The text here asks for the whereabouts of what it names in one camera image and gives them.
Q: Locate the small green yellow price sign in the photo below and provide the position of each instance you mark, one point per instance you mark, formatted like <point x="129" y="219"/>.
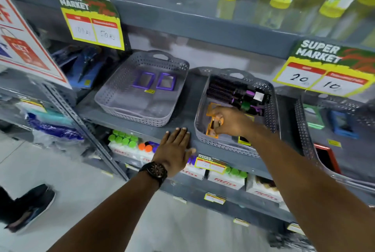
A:
<point x="211" y="164"/>

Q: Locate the person's left middle finger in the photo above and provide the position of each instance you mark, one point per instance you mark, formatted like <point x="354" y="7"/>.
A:
<point x="183" y="136"/>

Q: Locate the yellow sticker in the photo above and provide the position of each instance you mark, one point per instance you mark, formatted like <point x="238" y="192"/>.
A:
<point x="149" y="91"/>
<point x="334" y="143"/>

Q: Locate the blue tool packages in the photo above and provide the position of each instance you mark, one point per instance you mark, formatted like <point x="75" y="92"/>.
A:
<point x="85" y="67"/>

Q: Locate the blue items in plastic bags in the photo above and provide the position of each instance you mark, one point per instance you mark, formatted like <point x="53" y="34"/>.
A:
<point x="52" y="128"/>

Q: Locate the black wrist watch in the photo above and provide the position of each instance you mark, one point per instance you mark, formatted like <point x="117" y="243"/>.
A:
<point x="155" y="170"/>

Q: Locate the person's right forearm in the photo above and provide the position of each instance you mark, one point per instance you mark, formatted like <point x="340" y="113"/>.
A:
<point x="307" y="196"/>

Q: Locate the grey perforated plastic basket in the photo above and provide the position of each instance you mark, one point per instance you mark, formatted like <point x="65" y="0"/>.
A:
<point x="231" y="143"/>
<point x="304" y="131"/>
<point x="140" y="105"/>

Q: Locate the person's left hand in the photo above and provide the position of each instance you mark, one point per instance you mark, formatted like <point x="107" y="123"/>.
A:
<point x="171" y="155"/>

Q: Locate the red framed pocket mirror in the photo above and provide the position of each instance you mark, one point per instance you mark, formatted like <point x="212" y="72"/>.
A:
<point x="332" y="158"/>

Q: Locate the purple framed pocket mirror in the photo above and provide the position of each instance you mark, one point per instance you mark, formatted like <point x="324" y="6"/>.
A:
<point x="135" y="80"/>
<point x="159" y="82"/>

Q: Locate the black shoe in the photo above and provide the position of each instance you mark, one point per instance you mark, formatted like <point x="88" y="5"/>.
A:
<point x="32" y="208"/>

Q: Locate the person's left little finger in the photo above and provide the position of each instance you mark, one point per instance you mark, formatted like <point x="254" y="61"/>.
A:
<point x="166" y="139"/>

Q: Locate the small yellow shelf label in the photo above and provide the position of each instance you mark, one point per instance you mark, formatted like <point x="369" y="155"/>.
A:
<point x="214" y="198"/>
<point x="241" y="222"/>
<point x="295" y="228"/>

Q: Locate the grey metal shelf rack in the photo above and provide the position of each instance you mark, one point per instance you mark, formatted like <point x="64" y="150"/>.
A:
<point x="187" y="11"/>

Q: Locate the red white sale sign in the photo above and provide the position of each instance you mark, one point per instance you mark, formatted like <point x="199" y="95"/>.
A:
<point x="20" y="46"/>

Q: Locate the green framed pocket mirror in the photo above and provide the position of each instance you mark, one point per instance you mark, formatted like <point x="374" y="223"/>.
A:
<point x="306" y="114"/>

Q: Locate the person's left forearm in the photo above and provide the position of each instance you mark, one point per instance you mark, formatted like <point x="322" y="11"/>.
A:
<point x="117" y="213"/>

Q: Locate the white red display box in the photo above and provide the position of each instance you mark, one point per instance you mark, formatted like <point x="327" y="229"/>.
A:
<point x="193" y="172"/>
<point x="123" y="150"/>
<point x="225" y="180"/>
<point x="263" y="191"/>

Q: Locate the orange framed pocket mirror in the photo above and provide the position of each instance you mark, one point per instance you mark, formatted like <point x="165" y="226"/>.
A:
<point x="209" y="131"/>

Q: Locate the person's left thumb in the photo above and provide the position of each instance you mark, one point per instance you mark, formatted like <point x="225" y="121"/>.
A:
<point x="191" y="152"/>

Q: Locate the green capped bottles group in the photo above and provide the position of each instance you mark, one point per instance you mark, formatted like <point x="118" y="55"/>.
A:
<point x="123" y="139"/>

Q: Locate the person's right fingers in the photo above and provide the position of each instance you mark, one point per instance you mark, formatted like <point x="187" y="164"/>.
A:
<point x="217" y="124"/>

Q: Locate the blue framed pocket mirror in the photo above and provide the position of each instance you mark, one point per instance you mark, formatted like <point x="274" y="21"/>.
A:
<point x="332" y="123"/>

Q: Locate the person's right hand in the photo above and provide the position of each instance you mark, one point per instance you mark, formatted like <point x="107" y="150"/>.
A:
<point x="234" y="123"/>

